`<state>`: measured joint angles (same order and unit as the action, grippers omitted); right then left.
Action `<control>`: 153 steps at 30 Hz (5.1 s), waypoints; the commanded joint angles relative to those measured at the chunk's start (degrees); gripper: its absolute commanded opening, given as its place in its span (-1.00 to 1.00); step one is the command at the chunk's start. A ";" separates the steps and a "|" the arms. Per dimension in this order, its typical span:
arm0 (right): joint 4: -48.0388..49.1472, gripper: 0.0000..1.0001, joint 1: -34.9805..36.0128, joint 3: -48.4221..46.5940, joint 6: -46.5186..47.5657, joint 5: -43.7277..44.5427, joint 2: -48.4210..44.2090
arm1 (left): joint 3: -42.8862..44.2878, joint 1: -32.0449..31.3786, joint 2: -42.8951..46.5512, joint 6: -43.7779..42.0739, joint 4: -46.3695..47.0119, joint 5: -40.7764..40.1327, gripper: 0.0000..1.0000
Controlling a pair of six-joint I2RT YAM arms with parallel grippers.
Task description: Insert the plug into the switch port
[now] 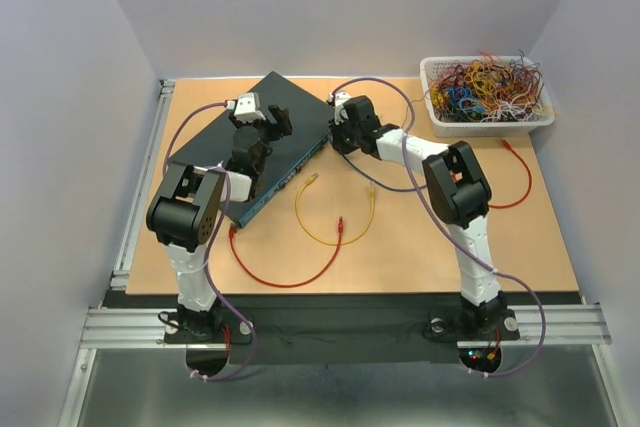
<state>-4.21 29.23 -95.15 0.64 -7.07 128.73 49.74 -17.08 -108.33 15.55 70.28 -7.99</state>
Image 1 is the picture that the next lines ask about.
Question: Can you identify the black base mat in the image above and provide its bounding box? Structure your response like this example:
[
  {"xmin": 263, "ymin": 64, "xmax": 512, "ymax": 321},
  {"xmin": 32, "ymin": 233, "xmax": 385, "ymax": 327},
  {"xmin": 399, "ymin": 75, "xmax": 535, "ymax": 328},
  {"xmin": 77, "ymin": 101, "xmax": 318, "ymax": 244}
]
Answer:
[{"xmin": 164, "ymin": 293, "xmax": 520, "ymax": 365}]

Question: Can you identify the aluminium left side rail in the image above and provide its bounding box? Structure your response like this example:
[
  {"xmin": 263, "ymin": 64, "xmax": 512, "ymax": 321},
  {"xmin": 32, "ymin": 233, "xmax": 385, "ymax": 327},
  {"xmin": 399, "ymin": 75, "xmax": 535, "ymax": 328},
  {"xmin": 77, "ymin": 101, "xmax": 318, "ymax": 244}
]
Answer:
[{"xmin": 108, "ymin": 79, "xmax": 176, "ymax": 291}]

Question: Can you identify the purple camera cable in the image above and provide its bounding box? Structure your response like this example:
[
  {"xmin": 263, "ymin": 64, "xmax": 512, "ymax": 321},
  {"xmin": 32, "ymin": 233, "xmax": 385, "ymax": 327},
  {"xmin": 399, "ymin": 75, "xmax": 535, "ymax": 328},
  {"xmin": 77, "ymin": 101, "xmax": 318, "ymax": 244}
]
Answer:
[
  {"xmin": 329, "ymin": 77, "xmax": 546, "ymax": 379},
  {"xmin": 163, "ymin": 100, "xmax": 259, "ymax": 384}
]

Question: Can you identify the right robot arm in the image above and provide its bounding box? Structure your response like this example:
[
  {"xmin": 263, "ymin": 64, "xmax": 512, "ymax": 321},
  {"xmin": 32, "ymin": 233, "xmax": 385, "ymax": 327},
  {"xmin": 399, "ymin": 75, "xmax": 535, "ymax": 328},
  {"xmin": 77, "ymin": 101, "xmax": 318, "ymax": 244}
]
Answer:
[{"xmin": 328, "ymin": 91, "xmax": 507, "ymax": 337}]

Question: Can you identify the aluminium front rail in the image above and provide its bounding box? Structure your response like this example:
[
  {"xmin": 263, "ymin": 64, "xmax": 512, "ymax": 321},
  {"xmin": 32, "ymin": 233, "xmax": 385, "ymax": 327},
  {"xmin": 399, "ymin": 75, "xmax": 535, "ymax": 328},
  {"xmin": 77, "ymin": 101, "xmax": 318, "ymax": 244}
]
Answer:
[{"xmin": 80, "ymin": 305, "xmax": 612, "ymax": 349}]

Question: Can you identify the dark blue network switch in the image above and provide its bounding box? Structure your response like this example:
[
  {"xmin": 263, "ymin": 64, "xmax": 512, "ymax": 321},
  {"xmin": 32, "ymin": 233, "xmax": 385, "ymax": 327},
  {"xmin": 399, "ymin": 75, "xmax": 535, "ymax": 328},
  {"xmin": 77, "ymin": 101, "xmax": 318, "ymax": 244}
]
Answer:
[{"xmin": 170, "ymin": 72, "xmax": 333, "ymax": 228}]

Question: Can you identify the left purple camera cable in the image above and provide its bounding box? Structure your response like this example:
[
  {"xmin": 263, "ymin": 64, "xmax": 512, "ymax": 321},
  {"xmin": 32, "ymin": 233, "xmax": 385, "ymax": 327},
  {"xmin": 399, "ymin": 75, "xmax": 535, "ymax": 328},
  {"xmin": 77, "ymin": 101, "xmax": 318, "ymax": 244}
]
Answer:
[{"xmin": 163, "ymin": 100, "xmax": 259, "ymax": 384}]

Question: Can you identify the aluminium rail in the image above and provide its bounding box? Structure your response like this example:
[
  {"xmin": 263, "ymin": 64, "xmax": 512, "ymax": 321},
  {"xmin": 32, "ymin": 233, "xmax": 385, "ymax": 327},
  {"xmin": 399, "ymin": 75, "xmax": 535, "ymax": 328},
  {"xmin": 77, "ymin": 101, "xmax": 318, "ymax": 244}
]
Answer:
[
  {"xmin": 108, "ymin": 79, "xmax": 176, "ymax": 291},
  {"xmin": 80, "ymin": 305, "xmax": 612, "ymax": 349}
]

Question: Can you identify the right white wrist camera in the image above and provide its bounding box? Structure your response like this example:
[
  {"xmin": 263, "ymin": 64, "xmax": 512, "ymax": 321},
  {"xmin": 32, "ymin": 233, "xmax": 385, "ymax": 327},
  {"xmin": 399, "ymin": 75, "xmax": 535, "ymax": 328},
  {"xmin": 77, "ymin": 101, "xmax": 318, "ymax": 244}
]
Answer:
[{"xmin": 328, "ymin": 90, "xmax": 352, "ymax": 120}]

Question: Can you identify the red patch cable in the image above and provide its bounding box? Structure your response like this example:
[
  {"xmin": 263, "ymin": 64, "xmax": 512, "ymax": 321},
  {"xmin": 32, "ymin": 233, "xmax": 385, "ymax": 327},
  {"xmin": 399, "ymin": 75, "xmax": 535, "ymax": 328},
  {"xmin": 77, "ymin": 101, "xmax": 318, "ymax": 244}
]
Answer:
[
  {"xmin": 487, "ymin": 138, "xmax": 533, "ymax": 210},
  {"xmin": 228, "ymin": 215, "xmax": 347, "ymax": 289}
]

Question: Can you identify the loose thin brown wire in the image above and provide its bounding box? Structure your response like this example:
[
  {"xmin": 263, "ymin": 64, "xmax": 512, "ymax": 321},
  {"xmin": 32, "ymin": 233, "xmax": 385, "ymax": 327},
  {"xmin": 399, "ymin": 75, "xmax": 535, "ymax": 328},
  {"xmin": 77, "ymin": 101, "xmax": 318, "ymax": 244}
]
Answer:
[{"xmin": 399, "ymin": 95, "xmax": 427, "ymax": 136}]

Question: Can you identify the yellow patch cable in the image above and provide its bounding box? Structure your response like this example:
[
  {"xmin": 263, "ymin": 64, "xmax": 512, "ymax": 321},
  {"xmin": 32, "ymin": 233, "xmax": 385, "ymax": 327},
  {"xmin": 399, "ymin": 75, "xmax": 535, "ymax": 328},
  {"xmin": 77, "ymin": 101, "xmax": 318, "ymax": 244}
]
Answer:
[{"xmin": 295, "ymin": 172, "xmax": 378, "ymax": 247}]

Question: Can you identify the tangled colourful wire bundle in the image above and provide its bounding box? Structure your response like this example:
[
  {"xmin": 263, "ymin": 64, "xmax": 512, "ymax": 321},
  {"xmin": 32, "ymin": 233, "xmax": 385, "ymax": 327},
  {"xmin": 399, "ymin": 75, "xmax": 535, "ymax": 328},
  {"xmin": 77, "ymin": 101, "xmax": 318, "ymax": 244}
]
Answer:
[{"xmin": 422, "ymin": 49, "xmax": 555, "ymax": 124}]

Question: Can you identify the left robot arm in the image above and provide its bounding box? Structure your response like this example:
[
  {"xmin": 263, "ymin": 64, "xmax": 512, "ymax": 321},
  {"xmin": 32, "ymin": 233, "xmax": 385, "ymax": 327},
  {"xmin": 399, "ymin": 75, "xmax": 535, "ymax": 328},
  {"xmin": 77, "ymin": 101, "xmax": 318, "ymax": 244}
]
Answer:
[{"xmin": 146, "ymin": 98, "xmax": 293, "ymax": 341}]

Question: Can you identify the blue patch cable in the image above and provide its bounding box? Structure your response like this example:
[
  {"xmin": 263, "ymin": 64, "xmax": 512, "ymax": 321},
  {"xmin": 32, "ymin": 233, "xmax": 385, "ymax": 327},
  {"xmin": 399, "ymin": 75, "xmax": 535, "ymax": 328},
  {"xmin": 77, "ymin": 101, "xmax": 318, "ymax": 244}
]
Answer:
[{"xmin": 339, "ymin": 151, "xmax": 431, "ymax": 193}]

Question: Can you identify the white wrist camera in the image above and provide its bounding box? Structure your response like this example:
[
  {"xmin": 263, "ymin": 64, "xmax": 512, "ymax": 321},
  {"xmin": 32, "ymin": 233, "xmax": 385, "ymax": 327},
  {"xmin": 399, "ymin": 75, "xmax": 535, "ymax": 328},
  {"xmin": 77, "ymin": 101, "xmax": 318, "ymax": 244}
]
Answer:
[
  {"xmin": 328, "ymin": 90, "xmax": 352, "ymax": 120},
  {"xmin": 226, "ymin": 92, "xmax": 266, "ymax": 124}
]

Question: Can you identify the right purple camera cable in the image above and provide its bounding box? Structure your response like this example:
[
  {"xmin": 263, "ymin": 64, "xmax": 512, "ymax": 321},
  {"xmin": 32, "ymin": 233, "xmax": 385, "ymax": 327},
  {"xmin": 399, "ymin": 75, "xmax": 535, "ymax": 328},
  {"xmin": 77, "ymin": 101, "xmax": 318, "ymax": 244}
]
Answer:
[{"xmin": 329, "ymin": 77, "xmax": 546, "ymax": 379}]

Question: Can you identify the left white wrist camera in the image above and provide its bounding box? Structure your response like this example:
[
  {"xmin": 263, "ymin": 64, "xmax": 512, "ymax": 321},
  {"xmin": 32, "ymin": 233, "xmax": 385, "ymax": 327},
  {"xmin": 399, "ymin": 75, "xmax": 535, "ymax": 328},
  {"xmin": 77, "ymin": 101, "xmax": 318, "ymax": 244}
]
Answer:
[{"xmin": 226, "ymin": 92, "xmax": 266, "ymax": 124}]

